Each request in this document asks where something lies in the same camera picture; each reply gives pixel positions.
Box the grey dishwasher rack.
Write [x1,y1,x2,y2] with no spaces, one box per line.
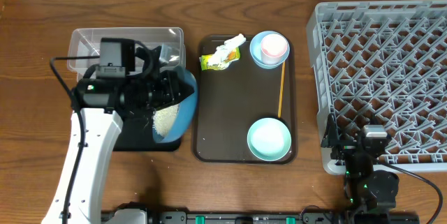
[306,0,446,172]

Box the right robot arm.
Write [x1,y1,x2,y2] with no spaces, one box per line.
[321,115,399,223]

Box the white napkin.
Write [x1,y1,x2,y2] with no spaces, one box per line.
[207,33,247,70]

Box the brown serving tray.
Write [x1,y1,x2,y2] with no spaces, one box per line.
[191,42,298,165]

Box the dark blue plate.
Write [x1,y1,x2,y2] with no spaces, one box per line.
[157,67,198,142]

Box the white pink cup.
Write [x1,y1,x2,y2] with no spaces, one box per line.
[261,33,288,65]

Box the pile of white rice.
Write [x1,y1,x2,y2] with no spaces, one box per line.
[153,105,179,137]

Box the wooden chopstick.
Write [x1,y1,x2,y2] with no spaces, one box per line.
[277,62,286,118]

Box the clear plastic bin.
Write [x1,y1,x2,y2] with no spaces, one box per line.
[67,27,186,80]

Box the light blue small bowl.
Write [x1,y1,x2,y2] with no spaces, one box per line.
[249,31,290,69]

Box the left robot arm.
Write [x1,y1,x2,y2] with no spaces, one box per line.
[43,38,198,223]

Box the mint green bowl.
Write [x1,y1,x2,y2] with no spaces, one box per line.
[247,117,292,162]

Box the black plastic tray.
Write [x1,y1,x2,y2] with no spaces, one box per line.
[113,110,181,151]

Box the yellow green snack wrapper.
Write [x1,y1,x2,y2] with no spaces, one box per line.
[199,47,240,70]

